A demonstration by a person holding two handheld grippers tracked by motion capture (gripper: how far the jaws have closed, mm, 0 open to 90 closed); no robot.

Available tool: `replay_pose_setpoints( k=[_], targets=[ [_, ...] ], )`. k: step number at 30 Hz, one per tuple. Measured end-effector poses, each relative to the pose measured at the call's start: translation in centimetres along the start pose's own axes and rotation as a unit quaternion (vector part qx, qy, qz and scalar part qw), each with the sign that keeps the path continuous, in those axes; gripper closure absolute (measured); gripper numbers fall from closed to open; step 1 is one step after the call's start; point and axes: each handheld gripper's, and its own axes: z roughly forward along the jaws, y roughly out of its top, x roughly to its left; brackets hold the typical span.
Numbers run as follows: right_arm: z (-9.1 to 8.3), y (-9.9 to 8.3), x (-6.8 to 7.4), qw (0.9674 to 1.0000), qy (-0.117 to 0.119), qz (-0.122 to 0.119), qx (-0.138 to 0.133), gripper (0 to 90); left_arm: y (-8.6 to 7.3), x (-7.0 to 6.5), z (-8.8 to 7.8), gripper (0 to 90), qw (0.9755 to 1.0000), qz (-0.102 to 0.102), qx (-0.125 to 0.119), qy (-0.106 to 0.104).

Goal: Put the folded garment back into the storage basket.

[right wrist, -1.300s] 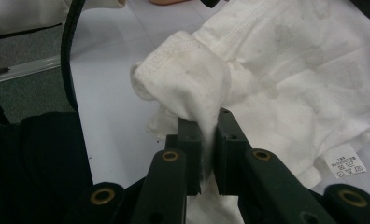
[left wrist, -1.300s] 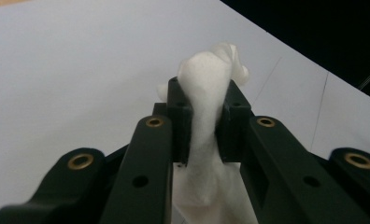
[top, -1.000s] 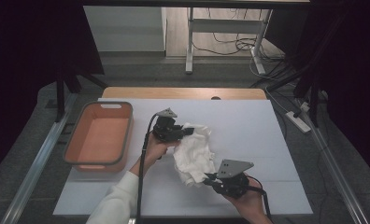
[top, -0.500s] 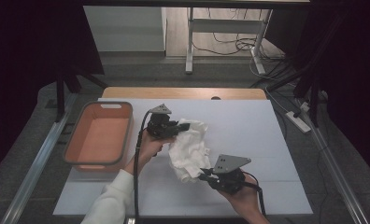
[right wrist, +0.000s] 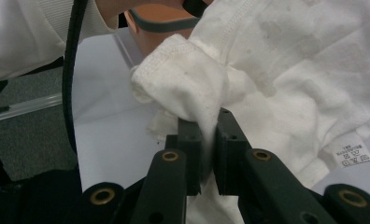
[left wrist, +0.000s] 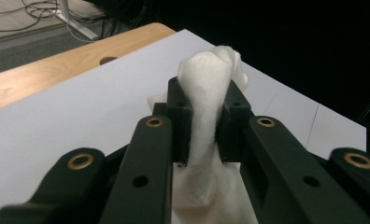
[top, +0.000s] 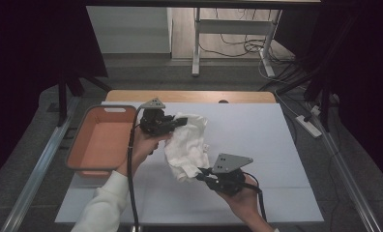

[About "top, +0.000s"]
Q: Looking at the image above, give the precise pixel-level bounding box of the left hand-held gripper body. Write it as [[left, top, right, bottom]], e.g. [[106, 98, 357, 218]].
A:
[[138, 98, 176, 136]]

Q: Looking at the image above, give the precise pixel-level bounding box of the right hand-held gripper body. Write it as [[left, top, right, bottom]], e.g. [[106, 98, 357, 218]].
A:
[[210, 153, 254, 197]]

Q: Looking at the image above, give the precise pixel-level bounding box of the white baby shirt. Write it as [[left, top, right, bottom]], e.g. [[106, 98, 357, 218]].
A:
[[163, 111, 211, 183]]

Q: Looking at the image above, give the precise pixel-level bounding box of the orange basket with grey rim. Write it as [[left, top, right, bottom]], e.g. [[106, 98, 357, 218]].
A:
[[65, 104, 139, 180]]

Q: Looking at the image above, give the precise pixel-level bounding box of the person's left hand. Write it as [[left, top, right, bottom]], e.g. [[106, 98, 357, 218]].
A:
[[116, 129, 173, 177]]

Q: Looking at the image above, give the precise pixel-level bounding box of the person's right hand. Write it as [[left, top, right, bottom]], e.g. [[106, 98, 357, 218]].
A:
[[218, 177, 266, 223]]

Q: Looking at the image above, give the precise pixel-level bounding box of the white table cover sheet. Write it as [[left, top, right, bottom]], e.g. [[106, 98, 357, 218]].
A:
[[54, 101, 325, 225]]

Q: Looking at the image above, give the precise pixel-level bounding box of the black metal stand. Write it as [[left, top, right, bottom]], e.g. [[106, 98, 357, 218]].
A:
[[304, 73, 333, 131], [57, 69, 113, 127]]

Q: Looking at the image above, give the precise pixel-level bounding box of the white cabinet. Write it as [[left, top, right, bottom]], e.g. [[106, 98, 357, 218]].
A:
[[86, 6, 174, 55]]

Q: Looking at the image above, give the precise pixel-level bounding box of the white power strip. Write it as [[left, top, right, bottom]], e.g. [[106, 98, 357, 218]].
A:
[[295, 115, 323, 139]]

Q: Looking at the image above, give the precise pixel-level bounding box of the black curtain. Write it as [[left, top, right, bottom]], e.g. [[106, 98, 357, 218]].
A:
[[275, 0, 383, 191], [0, 0, 108, 188]]

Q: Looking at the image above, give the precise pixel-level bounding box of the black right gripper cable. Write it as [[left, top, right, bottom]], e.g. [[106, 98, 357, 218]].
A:
[[244, 172, 269, 223]]

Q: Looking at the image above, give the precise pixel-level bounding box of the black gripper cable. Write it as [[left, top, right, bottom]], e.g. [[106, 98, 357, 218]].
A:
[[127, 105, 145, 232], [244, 172, 269, 223]]

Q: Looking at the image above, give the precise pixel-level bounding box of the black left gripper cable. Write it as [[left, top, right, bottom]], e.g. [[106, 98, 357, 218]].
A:
[[127, 105, 145, 232]]

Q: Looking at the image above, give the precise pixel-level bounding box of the tangle of floor cables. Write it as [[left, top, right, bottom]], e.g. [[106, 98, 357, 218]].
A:
[[198, 8, 297, 66]]

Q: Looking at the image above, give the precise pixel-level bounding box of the white metal desk frame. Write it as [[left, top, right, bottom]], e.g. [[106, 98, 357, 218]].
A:
[[191, 8, 282, 78]]

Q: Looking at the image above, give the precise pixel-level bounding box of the aluminium rail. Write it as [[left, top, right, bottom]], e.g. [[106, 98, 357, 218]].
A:
[[0, 96, 81, 232], [305, 102, 382, 232]]

